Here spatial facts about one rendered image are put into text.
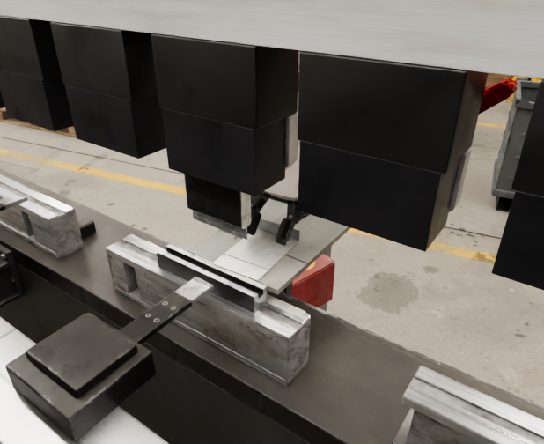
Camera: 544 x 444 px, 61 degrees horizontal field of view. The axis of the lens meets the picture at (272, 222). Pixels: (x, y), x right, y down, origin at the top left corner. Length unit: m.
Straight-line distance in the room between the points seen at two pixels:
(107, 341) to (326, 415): 0.31
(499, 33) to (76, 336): 0.51
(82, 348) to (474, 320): 1.95
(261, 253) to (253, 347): 0.15
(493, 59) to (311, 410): 0.49
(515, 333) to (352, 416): 1.69
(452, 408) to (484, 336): 1.65
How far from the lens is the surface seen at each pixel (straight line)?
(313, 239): 0.78
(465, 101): 0.41
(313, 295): 1.12
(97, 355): 0.56
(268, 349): 0.68
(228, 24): 0.50
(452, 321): 2.26
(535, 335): 2.34
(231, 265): 0.71
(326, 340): 0.78
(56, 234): 1.02
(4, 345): 0.70
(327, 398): 0.70
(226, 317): 0.70
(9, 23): 0.83
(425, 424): 0.62
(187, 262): 0.74
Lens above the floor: 1.41
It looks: 30 degrees down
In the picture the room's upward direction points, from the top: straight up
